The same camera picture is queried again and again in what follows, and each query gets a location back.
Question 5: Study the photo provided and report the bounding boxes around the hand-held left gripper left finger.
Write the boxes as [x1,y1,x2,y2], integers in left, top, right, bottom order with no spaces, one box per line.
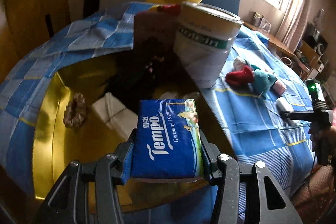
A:
[34,132,137,224]

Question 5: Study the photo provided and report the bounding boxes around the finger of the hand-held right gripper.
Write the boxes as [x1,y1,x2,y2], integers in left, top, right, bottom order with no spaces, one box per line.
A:
[282,111,315,126]

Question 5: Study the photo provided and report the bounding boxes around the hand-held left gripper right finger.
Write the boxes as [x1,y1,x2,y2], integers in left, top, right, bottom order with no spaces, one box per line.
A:
[200,130,302,224]

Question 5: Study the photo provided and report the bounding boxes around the blue tissue pack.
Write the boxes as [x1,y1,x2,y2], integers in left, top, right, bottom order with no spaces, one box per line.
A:
[130,99,204,179]

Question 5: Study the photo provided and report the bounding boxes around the white packet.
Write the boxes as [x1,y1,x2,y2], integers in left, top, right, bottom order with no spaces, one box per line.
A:
[91,92,138,140]

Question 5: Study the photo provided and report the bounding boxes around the teal fuzzy sock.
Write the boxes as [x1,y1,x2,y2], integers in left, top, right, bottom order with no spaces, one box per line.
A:
[252,69,277,98]

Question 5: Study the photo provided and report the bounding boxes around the red fuzzy sock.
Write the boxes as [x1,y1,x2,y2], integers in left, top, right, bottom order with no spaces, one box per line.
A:
[226,66,255,86]

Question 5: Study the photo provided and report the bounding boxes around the brown scrunchie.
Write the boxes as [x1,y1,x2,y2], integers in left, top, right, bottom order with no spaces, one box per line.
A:
[63,93,87,130]

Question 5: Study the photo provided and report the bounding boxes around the grey fringed scarf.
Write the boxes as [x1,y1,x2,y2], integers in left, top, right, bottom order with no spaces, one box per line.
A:
[104,56,184,109]

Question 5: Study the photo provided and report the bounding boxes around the gold tin box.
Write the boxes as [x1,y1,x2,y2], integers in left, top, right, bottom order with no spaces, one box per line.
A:
[31,52,237,214]

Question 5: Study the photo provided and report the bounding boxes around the white sock green band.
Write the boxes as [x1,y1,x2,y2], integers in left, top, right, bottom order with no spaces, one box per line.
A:
[233,56,248,71]

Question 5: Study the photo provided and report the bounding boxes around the person's right hand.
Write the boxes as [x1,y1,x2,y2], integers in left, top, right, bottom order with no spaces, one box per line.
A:
[308,125,320,153]

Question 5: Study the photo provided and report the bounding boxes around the wooden chair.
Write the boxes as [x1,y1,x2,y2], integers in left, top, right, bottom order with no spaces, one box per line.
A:
[299,40,319,67]

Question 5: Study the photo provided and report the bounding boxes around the wooden desk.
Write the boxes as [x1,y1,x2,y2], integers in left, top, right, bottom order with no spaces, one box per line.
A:
[244,22,310,75]

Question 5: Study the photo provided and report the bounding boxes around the clear desk organizer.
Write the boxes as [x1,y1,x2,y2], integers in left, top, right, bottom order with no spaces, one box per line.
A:
[252,12,272,30]

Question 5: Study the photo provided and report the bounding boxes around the white protein powder can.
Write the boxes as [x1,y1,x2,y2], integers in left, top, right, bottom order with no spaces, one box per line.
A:
[173,1,244,88]

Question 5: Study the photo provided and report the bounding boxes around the maroon box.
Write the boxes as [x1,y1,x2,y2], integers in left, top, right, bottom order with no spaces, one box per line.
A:
[133,12,181,56]

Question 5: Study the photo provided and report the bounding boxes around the wooden wardrobe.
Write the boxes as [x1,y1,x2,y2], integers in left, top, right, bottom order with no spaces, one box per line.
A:
[0,0,71,83]

